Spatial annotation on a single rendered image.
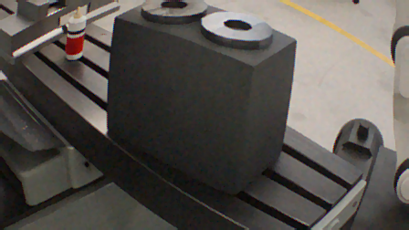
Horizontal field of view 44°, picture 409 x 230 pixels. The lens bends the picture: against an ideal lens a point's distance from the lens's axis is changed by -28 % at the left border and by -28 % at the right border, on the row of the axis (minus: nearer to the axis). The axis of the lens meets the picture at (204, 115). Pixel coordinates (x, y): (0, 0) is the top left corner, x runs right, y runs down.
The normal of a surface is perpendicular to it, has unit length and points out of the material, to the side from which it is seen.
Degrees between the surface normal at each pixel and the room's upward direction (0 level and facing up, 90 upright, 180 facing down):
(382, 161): 0
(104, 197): 90
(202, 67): 90
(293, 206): 0
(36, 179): 90
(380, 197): 0
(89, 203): 90
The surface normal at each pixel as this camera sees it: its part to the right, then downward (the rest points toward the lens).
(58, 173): 0.73, 0.43
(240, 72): -0.58, 0.40
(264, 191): 0.09, -0.84
